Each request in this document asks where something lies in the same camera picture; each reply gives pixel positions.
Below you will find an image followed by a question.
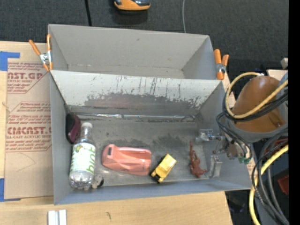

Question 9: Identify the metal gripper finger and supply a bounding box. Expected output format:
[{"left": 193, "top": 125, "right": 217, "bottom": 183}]
[
  {"left": 195, "top": 129, "right": 226, "bottom": 143},
  {"left": 209, "top": 155, "right": 223, "bottom": 178}
]

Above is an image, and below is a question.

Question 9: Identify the pink plastic toy car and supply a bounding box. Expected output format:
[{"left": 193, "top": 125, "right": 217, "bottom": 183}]
[{"left": 101, "top": 144, "right": 152, "bottom": 176}]

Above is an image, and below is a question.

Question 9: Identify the grey metal bin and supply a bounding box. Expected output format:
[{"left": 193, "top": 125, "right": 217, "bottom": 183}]
[{"left": 47, "top": 24, "right": 254, "bottom": 205}]

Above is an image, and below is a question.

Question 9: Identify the clear plastic bottle green label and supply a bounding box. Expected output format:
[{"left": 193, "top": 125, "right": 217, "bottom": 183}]
[{"left": 68, "top": 122, "right": 97, "bottom": 191}]

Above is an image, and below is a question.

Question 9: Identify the yellow toy truck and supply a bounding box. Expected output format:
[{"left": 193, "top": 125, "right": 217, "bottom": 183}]
[{"left": 150, "top": 153, "right": 177, "bottom": 184}]

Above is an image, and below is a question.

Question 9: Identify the small beige and black toy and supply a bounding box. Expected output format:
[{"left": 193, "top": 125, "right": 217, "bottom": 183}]
[{"left": 91, "top": 175, "right": 105, "bottom": 189}]

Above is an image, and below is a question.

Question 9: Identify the dark maroon computer mouse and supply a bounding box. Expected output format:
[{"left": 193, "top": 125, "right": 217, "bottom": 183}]
[{"left": 65, "top": 112, "right": 82, "bottom": 144}]

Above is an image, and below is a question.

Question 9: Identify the red-brown toy figure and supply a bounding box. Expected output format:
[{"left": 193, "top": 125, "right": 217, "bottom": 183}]
[{"left": 188, "top": 141, "right": 209, "bottom": 179}]

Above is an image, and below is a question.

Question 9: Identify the brown cardboard board red print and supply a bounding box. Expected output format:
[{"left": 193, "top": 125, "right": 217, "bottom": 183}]
[{"left": 0, "top": 40, "right": 54, "bottom": 200}]

